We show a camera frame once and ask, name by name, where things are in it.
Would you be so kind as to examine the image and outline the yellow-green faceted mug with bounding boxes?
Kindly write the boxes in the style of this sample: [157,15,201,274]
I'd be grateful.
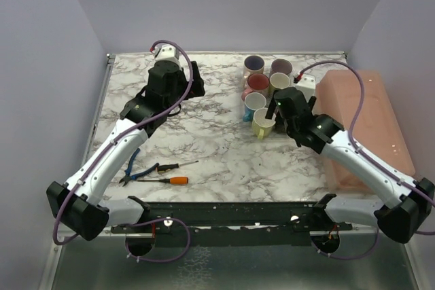
[251,107,276,140]

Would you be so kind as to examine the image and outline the blue mug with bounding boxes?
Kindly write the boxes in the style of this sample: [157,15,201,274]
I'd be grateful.
[242,92,267,122]

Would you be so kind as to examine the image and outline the pink spectrum mug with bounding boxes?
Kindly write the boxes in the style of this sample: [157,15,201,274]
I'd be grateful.
[241,73,270,101]

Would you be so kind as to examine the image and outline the light green mug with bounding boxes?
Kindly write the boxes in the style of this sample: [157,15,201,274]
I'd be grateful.
[268,73,291,96]

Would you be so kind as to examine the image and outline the purple mug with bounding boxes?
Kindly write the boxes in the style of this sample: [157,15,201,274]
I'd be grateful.
[269,58,293,76]

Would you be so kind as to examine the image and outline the black mug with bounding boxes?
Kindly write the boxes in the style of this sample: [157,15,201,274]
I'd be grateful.
[275,118,287,134]

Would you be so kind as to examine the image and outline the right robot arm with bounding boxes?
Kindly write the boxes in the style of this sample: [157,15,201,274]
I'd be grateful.
[266,87,434,244]

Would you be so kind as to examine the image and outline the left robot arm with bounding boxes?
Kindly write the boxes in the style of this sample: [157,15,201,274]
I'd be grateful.
[46,59,205,240]

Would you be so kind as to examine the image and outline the pink storage bin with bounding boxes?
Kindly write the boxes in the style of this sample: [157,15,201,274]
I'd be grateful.
[314,70,415,194]

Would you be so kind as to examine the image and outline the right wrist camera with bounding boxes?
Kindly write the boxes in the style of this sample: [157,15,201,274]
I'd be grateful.
[293,74,316,101]

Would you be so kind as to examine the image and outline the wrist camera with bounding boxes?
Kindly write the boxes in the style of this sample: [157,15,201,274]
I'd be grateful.
[150,43,181,67]
[293,74,316,101]

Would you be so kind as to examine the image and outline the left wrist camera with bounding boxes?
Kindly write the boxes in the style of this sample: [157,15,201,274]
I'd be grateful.
[150,43,181,67]

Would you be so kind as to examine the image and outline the black handled screwdriver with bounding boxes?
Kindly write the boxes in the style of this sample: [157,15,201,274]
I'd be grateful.
[156,160,198,174]

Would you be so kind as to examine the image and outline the orange handled screwdriver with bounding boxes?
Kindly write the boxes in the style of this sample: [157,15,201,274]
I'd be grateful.
[137,177,189,185]

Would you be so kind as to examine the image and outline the black mounting base plate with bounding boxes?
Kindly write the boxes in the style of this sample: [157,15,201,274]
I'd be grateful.
[111,202,352,247]

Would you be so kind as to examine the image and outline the blue handled pliers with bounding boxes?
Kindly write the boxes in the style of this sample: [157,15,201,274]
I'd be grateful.
[118,147,160,187]

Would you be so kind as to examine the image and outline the aluminium rail frame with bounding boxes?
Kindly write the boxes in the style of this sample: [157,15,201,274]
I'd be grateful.
[37,51,422,290]

